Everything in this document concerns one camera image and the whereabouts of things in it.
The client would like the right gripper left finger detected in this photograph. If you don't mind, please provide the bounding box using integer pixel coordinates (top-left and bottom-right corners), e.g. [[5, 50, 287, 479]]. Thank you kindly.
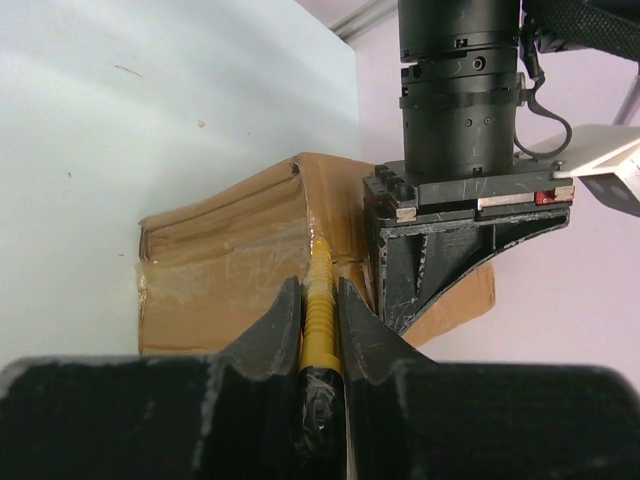
[[1, 278, 301, 479]]

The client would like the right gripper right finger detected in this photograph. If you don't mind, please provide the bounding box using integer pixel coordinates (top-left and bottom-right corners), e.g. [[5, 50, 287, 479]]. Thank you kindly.
[[338, 279, 639, 479]]

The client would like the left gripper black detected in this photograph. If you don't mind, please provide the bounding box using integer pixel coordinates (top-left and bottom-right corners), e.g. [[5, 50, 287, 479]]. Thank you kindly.
[[363, 160, 575, 334]]

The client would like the yellow utility knife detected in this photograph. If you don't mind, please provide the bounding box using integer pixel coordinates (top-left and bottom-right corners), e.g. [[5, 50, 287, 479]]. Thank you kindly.
[[293, 236, 346, 479]]

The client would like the brown cardboard express box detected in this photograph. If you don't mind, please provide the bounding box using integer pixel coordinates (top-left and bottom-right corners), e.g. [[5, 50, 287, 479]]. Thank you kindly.
[[133, 151, 497, 356]]

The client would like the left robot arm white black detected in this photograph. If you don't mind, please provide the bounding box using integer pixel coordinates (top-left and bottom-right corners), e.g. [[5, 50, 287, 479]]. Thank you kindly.
[[364, 1, 639, 334]]

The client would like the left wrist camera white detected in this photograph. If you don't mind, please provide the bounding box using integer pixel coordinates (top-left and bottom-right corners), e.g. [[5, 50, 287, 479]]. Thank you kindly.
[[528, 74, 640, 219]]

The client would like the left aluminium frame post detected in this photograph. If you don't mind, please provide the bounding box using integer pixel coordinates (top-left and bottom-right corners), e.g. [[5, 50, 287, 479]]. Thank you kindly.
[[329, 0, 398, 43]]

